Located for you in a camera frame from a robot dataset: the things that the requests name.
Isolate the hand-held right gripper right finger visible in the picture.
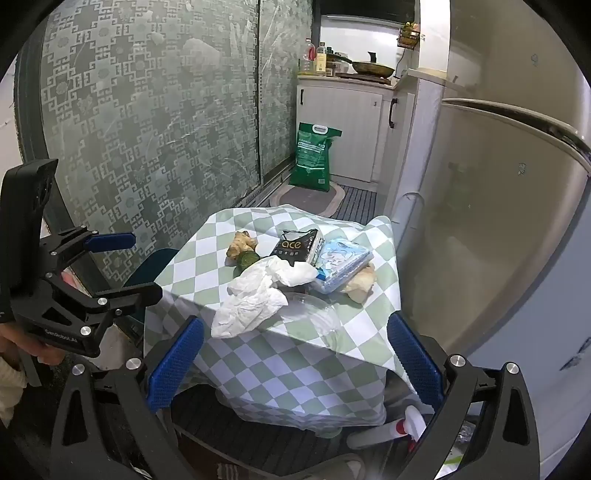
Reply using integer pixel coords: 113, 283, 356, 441
387, 311, 541, 480

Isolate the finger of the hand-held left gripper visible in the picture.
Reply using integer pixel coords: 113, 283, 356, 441
46, 274, 163, 321
39, 226, 137, 278

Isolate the beige refrigerator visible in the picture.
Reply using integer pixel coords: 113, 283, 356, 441
406, 97, 591, 467

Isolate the white plastic bag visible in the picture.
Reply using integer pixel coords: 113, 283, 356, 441
211, 255, 319, 340

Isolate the person's left forearm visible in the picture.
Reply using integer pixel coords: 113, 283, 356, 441
0, 354, 27, 418

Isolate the white kitchen cabinet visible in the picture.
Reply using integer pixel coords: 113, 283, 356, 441
295, 76, 386, 183

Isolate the white red spray bottle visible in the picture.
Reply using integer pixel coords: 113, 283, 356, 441
346, 406, 428, 455

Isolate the green rice bag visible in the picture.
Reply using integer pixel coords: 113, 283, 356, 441
288, 122, 343, 193

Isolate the wall-mounted wire rack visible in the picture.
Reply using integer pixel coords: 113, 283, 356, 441
397, 21, 422, 49

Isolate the oval floor mat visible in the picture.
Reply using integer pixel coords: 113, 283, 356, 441
270, 182, 347, 217

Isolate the clear plastic bowl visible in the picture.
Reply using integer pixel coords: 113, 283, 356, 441
277, 291, 345, 356

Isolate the black tissue pack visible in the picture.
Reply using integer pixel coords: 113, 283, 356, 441
270, 228, 324, 268

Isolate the blue tissue pack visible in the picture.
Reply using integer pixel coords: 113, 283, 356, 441
309, 239, 374, 296

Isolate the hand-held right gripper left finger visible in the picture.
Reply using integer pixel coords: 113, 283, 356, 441
48, 316, 206, 480

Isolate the beige kitchen cabinet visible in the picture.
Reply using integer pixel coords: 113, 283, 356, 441
369, 68, 451, 217

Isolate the green white checkered tablecloth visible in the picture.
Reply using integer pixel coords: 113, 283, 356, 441
144, 205, 419, 430

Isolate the cooking oil bottle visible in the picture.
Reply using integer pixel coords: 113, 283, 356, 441
299, 39, 315, 75

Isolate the frying pan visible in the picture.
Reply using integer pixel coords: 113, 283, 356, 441
352, 52, 396, 79

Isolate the patterned glass sliding door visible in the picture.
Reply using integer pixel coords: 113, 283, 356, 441
256, 0, 317, 185
14, 0, 264, 287

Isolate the person's left hand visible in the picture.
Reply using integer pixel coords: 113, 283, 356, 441
0, 323, 65, 366

